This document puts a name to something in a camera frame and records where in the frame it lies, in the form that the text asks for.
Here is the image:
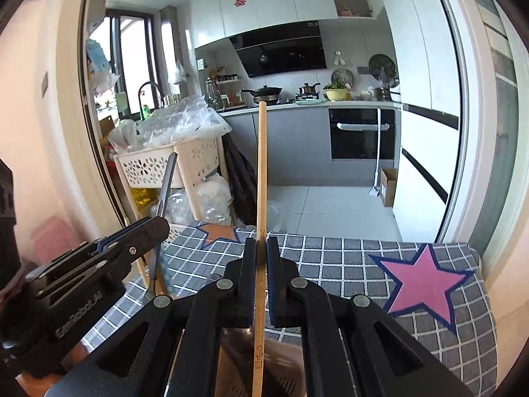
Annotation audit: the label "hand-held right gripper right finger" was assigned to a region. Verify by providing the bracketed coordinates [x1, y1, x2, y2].
[266, 236, 476, 397]

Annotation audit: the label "wooden chopstick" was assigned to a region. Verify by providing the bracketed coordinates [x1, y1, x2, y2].
[250, 101, 269, 397]

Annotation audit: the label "clear plastic bag in rack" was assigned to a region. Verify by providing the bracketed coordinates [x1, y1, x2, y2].
[164, 173, 233, 227]

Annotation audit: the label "sliding glass door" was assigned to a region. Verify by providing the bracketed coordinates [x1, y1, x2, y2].
[433, 0, 529, 258]

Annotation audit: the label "grey checked tablecloth with stars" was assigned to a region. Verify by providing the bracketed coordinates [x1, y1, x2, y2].
[80, 221, 499, 397]

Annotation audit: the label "black range hood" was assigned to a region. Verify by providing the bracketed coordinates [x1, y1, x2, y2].
[228, 20, 328, 79]

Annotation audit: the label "spice rack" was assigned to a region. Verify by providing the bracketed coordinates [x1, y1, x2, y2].
[205, 75, 245, 110]

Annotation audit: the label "white upper cabinets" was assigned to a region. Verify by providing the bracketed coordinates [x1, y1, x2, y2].
[189, 0, 340, 49]

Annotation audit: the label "small black fan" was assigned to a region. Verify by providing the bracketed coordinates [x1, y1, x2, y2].
[369, 53, 400, 88]

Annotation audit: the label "black wok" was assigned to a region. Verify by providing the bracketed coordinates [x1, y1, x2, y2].
[240, 85, 284, 102]

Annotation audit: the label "white blue plastic bag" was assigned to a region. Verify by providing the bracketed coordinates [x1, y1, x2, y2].
[85, 39, 121, 92]

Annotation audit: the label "white refrigerator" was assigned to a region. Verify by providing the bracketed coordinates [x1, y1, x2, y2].
[381, 0, 462, 243]

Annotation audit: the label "kitchen window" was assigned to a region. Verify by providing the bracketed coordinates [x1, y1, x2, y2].
[89, 7, 167, 117]

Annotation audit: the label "hanging white plastic bag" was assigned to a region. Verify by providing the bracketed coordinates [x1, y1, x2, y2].
[169, 60, 187, 84]

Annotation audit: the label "cardboard box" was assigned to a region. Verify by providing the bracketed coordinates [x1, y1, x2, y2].
[380, 168, 398, 208]

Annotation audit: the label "yellow foil bag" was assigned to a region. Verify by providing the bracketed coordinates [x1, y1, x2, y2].
[131, 187, 160, 216]

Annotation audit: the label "black hanging cloth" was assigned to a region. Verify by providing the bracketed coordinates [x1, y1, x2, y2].
[223, 131, 260, 227]

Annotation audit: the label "beige plastic basket rack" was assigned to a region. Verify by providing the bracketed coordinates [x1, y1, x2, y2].
[113, 136, 226, 295]

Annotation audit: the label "dark grey chopstick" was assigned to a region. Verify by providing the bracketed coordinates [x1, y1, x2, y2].
[148, 152, 179, 295]

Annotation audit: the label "clear plastic bags pile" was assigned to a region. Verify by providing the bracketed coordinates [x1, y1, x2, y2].
[108, 94, 231, 152]

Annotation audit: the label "black built-in oven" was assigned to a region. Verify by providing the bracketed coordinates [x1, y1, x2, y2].
[328, 107, 397, 161]

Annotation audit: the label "yellow green bowl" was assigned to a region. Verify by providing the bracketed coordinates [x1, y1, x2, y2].
[322, 86, 352, 102]

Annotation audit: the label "round wire rack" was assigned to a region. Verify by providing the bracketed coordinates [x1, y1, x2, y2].
[331, 68, 354, 88]

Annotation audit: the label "kitchen faucet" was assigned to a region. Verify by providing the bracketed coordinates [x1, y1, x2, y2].
[138, 81, 163, 110]

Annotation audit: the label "grey kitchen counter cabinet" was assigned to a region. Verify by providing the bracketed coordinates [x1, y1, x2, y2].
[218, 99, 402, 188]

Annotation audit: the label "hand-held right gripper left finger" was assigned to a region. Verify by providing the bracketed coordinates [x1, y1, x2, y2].
[47, 237, 258, 397]

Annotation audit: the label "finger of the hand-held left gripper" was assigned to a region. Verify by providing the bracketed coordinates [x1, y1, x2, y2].
[51, 218, 155, 268]
[24, 216, 171, 312]

